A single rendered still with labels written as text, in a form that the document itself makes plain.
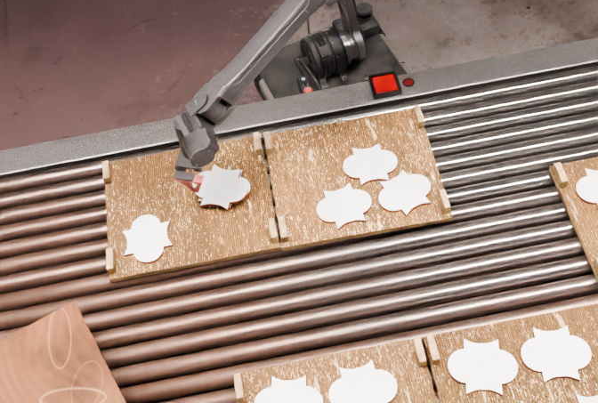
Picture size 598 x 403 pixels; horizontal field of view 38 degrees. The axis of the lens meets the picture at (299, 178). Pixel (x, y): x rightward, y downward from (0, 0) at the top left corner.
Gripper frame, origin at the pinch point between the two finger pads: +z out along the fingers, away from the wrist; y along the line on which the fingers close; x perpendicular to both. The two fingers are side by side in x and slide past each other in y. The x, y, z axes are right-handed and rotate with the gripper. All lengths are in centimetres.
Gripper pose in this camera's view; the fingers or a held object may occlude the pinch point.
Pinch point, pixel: (200, 173)
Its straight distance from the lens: 211.4
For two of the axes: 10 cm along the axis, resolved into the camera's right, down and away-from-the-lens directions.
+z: 0.8, 6.0, 8.0
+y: 2.1, -7.9, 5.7
